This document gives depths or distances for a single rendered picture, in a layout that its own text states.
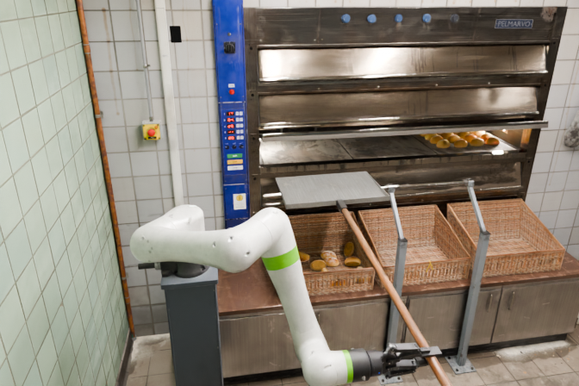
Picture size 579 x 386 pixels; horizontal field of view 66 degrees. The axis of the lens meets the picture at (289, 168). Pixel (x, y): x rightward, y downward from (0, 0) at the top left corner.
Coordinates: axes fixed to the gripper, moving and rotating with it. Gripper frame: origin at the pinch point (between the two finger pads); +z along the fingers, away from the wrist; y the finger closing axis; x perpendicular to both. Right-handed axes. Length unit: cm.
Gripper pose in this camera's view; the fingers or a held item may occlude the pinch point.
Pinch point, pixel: (428, 356)
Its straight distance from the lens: 157.8
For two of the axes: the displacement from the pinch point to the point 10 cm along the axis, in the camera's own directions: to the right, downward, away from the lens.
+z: 9.8, -0.4, 1.8
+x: 1.8, 4.2, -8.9
